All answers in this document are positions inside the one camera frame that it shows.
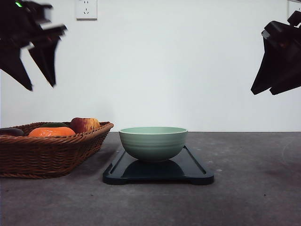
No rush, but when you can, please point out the red yellow apple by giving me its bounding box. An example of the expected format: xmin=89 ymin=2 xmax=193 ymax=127
xmin=71 ymin=117 xmax=100 ymax=133

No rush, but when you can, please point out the dark purple eggplant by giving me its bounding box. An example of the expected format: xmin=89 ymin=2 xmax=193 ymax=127
xmin=0 ymin=127 xmax=25 ymax=136

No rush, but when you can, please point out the white wall power socket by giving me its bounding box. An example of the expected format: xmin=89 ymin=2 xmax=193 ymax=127
xmin=75 ymin=0 xmax=98 ymax=23

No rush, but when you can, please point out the orange tangerine fruit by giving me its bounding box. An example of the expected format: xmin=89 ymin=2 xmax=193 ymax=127
xmin=29 ymin=127 xmax=76 ymax=137

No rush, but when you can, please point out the light green ribbed bowl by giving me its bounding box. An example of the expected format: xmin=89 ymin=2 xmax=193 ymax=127
xmin=119 ymin=127 xmax=188 ymax=162

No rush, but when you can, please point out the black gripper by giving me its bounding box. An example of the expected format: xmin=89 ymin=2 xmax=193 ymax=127
xmin=0 ymin=0 xmax=67 ymax=91
xmin=251 ymin=11 xmax=301 ymax=95

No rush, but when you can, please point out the dark teal rectangular tray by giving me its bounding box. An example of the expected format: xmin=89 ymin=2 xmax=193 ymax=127
xmin=103 ymin=145 xmax=214 ymax=185

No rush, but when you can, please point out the brown wicker basket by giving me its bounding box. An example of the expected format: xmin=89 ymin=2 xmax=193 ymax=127
xmin=0 ymin=121 xmax=114 ymax=179

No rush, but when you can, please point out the green fruit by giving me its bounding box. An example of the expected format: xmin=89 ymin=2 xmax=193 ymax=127
xmin=40 ymin=122 xmax=67 ymax=128

